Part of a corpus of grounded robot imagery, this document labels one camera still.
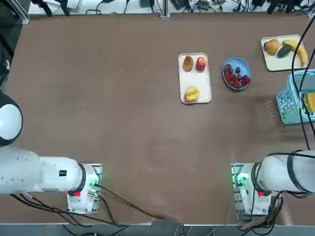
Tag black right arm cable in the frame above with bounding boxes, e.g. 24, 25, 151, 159
291, 17, 315, 150

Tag yellow starfruit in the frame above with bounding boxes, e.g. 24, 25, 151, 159
184, 86, 200, 103

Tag aluminium frame post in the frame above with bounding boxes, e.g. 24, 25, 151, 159
159, 0, 171, 19

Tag large orange pear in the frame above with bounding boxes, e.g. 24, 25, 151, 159
264, 39, 280, 55

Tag cream tray with apple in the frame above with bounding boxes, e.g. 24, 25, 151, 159
178, 53, 213, 105

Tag light blue plastic basket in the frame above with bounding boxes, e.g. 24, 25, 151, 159
275, 69, 315, 124

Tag yellow banana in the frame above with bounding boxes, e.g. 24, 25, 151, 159
282, 40, 309, 66

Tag dark green avocado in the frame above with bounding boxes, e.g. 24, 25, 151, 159
277, 45, 293, 59

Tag black base cable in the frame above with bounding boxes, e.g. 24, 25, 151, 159
98, 184, 183, 222

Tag small brownish pear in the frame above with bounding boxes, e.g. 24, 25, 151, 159
183, 56, 194, 73

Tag cream tray with banana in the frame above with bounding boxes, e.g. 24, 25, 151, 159
260, 34, 310, 72

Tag orange yellow fruit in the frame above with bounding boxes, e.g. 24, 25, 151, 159
303, 92, 315, 114

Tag blue round plate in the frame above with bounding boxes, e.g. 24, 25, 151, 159
222, 57, 252, 90

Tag red apple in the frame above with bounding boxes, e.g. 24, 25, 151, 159
196, 56, 207, 72

